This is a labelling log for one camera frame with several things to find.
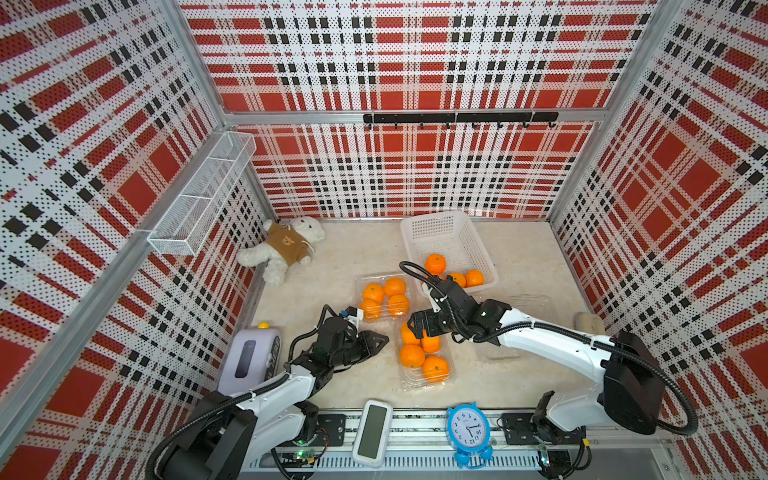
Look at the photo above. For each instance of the orange one container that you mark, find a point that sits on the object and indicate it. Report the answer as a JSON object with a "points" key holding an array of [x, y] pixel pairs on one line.
{"points": [[435, 264]]}

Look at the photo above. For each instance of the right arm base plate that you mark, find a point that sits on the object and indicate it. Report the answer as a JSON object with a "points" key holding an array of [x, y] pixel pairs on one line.
{"points": [[528, 428]]}

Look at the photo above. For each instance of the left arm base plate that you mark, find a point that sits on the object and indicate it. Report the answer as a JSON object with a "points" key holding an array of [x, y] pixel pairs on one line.
{"points": [[334, 425]]}

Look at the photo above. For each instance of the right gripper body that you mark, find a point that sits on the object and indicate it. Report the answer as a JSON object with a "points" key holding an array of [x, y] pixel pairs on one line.
{"points": [[437, 323]]}

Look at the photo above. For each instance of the orange front container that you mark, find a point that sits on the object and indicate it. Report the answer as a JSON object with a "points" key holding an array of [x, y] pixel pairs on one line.
{"points": [[435, 369], [430, 345], [408, 336], [412, 356]]}

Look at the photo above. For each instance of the blue alarm clock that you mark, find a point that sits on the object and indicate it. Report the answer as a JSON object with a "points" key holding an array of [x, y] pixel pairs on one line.
{"points": [[469, 434]]}

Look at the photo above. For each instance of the white plastic basket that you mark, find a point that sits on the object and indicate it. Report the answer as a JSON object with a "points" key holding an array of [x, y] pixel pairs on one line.
{"points": [[452, 235]]}

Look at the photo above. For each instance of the black hook rail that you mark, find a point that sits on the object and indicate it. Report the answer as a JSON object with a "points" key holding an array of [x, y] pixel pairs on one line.
{"points": [[524, 118]]}

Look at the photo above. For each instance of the white digital timer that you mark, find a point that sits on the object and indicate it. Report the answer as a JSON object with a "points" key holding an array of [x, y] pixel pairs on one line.
{"points": [[370, 443]]}

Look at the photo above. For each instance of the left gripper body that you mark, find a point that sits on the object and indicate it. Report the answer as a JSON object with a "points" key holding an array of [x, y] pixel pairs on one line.
{"points": [[347, 353]]}

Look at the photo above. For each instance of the white teddy bear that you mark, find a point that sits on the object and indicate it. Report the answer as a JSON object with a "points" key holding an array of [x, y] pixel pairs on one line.
{"points": [[285, 245]]}

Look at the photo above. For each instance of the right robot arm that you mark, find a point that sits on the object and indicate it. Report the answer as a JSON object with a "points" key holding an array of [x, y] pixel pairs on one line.
{"points": [[627, 386]]}

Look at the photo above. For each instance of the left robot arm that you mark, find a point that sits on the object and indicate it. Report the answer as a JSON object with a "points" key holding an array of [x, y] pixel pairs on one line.
{"points": [[224, 431]]}

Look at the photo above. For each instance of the purple white speaker box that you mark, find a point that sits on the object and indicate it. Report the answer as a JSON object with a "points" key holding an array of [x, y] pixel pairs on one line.
{"points": [[251, 360]]}

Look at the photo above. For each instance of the white wire wall shelf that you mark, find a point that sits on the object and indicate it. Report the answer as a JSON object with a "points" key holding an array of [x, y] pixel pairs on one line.
{"points": [[187, 223]]}

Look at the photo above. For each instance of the orange four container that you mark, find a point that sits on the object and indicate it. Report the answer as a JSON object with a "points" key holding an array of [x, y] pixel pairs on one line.
{"points": [[474, 278]]}

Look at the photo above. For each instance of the orange three container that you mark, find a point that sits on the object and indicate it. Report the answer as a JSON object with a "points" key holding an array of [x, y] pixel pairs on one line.
{"points": [[458, 278]]}

